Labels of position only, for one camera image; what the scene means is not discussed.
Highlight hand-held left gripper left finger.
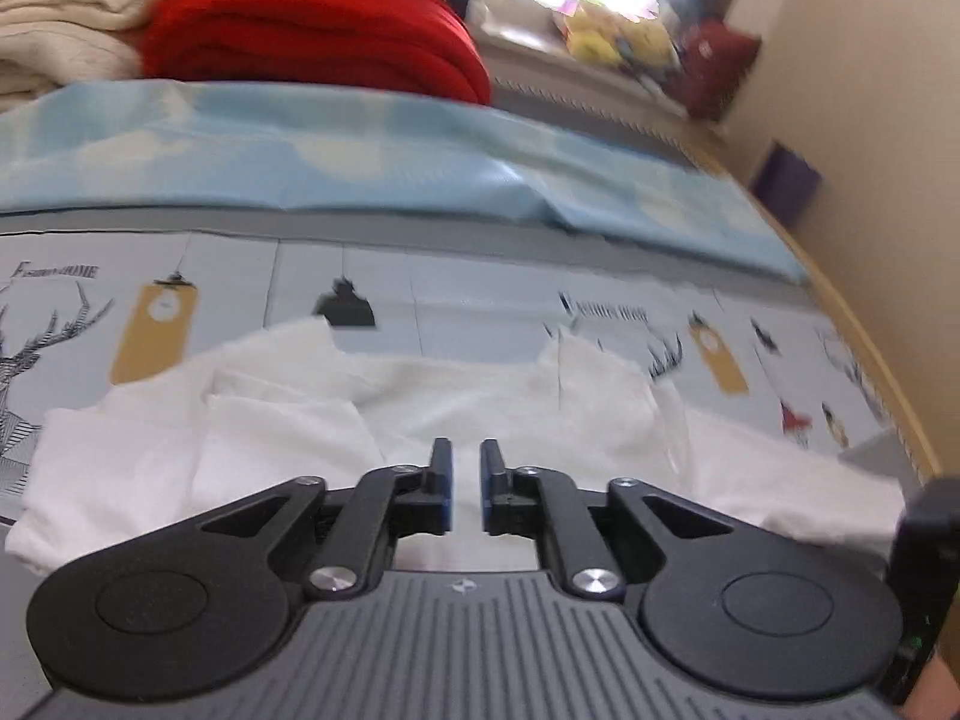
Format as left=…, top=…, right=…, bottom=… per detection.
left=199, top=436, right=455, bottom=602

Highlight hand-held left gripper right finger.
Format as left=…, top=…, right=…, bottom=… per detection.
left=480, top=439, right=740, bottom=602

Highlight white garment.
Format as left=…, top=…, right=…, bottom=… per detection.
left=4, top=315, right=908, bottom=578

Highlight person's right hand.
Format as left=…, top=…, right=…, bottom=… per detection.
left=904, top=652, right=960, bottom=720

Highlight grey bed cover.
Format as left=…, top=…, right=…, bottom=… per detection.
left=0, top=206, right=927, bottom=720

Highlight deer printed bed sheet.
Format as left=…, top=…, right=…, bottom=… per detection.
left=0, top=229, right=931, bottom=526

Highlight light blue folded sheet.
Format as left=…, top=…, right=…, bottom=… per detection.
left=0, top=79, right=811, bottom=282

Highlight radiator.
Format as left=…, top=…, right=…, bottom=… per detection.
left=487, top=79, right=721, bottom=166

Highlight purple box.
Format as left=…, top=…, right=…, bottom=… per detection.
left=750, top=142, right=822, bottom=222

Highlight yellow plush toys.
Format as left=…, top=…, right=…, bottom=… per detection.
left=555, top=0, right=680, bottom=70

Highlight red folded blanket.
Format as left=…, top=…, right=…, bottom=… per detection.
left=142, top=0, right=492, bottom=106

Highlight red bag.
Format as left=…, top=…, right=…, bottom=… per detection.
left=679, top=21, right=762, bottom=121

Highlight cream folded blanket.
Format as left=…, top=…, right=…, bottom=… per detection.
left=0, top=0, right=177, bottom=110

